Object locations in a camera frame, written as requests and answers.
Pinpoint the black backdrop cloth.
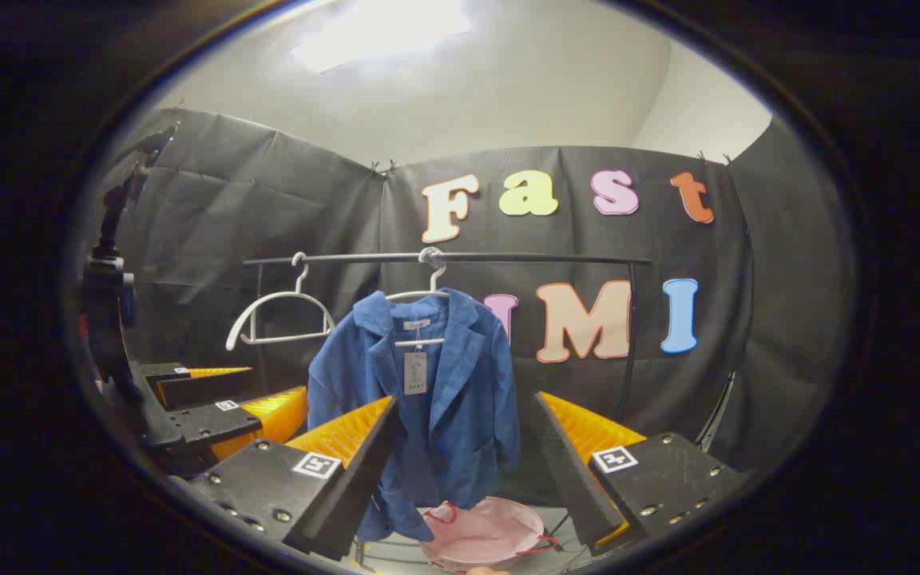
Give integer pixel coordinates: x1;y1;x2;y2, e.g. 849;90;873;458
81;106;856;512

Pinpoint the white plastic hanger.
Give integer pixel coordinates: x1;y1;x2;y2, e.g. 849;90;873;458
225;252;336;352
384;246;453;349

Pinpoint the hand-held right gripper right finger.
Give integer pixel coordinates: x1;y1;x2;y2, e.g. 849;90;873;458
534;391;755;557

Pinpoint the pink laundry hamper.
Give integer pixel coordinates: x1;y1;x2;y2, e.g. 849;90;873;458
418;495;561;574

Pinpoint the black clothes rack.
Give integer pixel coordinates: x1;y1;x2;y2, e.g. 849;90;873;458
241;251;654;424

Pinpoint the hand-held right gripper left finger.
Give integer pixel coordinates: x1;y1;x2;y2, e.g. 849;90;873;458
186;395;401;562

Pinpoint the blue corduroy jacket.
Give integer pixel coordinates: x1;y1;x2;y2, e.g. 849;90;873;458
306;287;522;544

